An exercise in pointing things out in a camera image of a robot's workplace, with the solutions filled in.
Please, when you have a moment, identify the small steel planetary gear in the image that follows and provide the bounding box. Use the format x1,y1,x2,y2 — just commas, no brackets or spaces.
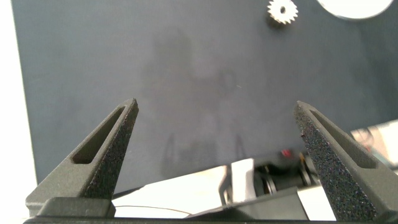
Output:
266,0,299,25

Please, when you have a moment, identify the dark mat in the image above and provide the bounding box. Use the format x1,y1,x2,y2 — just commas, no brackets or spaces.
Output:
11,0,398,195

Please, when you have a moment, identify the round white carrier plate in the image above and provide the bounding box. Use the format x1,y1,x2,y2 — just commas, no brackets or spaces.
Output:
316,0,395,20

